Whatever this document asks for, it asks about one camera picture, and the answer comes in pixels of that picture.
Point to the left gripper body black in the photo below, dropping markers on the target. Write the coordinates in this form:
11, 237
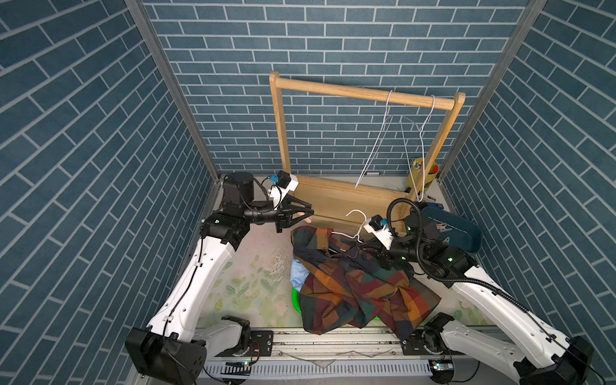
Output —
279, 218

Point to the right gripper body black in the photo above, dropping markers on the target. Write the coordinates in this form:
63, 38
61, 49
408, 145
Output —
399, 249

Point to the pink clothespin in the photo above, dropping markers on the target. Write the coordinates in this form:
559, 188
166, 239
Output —
303, 217

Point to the white wire hanger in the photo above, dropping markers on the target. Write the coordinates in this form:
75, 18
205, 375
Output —
419, 192
354, 229
378, 141

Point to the light blue shirt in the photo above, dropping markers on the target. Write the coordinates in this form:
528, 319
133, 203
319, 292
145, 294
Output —
298, 274

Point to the dark multicolour plaid shirt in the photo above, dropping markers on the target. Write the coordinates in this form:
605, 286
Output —
346, 285

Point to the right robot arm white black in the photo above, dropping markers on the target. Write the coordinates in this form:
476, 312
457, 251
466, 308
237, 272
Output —
534, 352

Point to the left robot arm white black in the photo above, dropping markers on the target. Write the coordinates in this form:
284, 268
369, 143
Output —
168, 348

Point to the teal storage box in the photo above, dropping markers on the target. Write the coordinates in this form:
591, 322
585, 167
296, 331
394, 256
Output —
455, 231

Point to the green plastic basket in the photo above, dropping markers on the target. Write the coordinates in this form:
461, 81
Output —
295, 301

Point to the yellow pen cup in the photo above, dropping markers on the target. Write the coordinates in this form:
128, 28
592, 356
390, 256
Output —
418, 173

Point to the wooden clothes rack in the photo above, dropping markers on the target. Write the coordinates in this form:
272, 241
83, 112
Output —
332, 200

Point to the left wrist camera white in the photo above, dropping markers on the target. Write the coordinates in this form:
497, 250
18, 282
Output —
283, 183

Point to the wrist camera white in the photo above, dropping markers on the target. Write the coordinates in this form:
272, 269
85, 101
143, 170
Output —
378, 227
283, 183

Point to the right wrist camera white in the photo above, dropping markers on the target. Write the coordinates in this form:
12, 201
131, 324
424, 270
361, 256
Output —
378, 227

